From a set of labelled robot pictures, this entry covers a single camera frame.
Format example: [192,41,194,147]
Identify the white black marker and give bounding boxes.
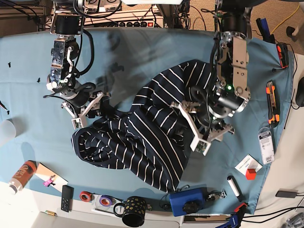
[227,176,242,202]

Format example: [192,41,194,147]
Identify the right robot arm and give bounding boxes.
[47,0,110,118]

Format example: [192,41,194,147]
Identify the navy white striped t-shirt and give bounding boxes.
[71,59,210,192]

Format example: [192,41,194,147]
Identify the black mug gold dots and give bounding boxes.
[113,196,147,228]

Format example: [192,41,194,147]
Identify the blue box black knob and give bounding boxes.
[169,188,206,217]

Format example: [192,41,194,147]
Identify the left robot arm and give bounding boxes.
[172,0,252,146]

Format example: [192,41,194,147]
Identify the black remote control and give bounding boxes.
[61,185,74,213]

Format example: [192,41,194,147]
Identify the clear plastic blister pack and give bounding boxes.
[258,127,275,165]

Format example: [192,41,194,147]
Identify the purple tape roll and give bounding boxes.
[99,195,113,207]

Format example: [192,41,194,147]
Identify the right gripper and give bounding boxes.
[61,91,116,118]

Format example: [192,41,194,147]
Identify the blue orange bottom clamp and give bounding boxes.
[216,202,248,228]

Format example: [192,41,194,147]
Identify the translucent white plastic cup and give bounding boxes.
[0,120,16,147]

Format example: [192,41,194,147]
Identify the orange brown bottle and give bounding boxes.
[9,160,37,195]

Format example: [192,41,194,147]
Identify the white card packet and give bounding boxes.
[235,154,263,176]

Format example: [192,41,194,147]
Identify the black computer mouse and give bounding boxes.
[295,77,304,107]

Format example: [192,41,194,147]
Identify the red tape roll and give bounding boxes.
[79,191,93,202]

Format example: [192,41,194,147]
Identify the light blue table cloth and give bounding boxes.
[0,28,294,213]

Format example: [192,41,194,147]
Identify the tan cardboard sheet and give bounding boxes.
[35,163,68,192]

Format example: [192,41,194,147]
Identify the orange black utility knife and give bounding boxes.
[266,80,280,128]

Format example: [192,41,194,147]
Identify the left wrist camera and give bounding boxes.
[190,136,211,156]

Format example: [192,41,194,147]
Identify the blue black bar clamp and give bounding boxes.
[256,18,276,44]

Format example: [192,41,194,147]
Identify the red small cube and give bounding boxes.
[245,169,257,180]

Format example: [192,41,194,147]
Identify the black power adapter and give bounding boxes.
[275,189,298,199]

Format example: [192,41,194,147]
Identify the metal carabiner keyring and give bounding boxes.
[206,190,227,201]

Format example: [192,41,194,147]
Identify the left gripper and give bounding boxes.
[170,100,235,143]

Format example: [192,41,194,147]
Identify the orange black clamp tool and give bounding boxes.
[276,42,289,69]

